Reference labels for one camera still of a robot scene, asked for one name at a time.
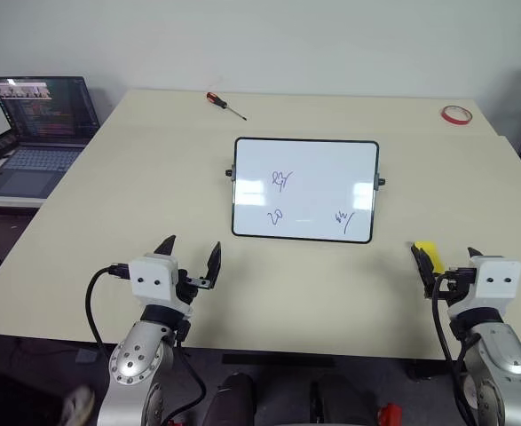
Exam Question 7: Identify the black-framed small whiteboard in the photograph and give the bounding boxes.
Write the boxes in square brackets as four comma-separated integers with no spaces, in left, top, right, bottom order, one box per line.
[224,137,387,245]

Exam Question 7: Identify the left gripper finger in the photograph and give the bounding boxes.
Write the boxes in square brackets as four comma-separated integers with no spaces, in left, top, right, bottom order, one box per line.
[204,241,223,291]
[154,234,178,258]

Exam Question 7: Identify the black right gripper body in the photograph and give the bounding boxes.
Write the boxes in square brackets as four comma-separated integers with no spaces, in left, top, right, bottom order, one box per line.
[434,265,478,307]

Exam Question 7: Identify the small red object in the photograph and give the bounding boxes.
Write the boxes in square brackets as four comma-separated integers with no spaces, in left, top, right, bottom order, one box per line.
[376,402,405,426]

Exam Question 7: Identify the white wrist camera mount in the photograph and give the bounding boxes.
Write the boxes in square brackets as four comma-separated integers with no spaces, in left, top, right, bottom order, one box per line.
[129,252,194,317]
[468,255,521,312]

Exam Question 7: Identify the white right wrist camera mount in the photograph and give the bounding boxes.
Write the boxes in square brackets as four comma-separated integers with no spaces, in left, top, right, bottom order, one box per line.
[468,255,521,312]

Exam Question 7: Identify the white shoe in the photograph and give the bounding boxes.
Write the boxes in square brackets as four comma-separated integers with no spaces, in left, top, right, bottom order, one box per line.
[61,384,97,426]

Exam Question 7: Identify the open grey laptop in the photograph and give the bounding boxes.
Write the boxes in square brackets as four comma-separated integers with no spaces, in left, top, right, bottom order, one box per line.
[0,75,102,200]

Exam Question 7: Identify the red tape roll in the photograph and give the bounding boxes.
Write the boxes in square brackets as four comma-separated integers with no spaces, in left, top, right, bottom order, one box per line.
[440,105,473,127]

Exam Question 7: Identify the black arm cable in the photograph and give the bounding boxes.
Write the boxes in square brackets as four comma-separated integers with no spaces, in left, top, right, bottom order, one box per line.
[85,263,208,426]
[430,272,481,426]

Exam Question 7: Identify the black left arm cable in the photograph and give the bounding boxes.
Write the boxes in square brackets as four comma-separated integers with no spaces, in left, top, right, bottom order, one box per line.
[85,263,208,426]

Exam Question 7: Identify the red-black handled screwdriver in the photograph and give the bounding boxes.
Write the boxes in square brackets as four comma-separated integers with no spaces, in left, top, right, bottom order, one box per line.
[205,91,249,122]

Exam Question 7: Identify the yellow eraser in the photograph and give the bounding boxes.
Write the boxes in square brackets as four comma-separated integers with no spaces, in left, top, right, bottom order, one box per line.
[413,240,446,275]

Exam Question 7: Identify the dark rounded shape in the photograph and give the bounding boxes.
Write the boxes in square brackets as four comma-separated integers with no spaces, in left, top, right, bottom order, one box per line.
[201,372,262,426]

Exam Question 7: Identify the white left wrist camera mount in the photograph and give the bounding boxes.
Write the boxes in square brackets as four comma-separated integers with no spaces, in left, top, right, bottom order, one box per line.
[129,252,194,317]

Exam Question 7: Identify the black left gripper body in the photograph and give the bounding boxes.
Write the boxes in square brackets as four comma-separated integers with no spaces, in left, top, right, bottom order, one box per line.
[175,268,212,307]

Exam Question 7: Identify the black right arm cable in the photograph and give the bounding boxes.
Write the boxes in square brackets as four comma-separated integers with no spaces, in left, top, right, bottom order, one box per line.
[430,272,481,426]

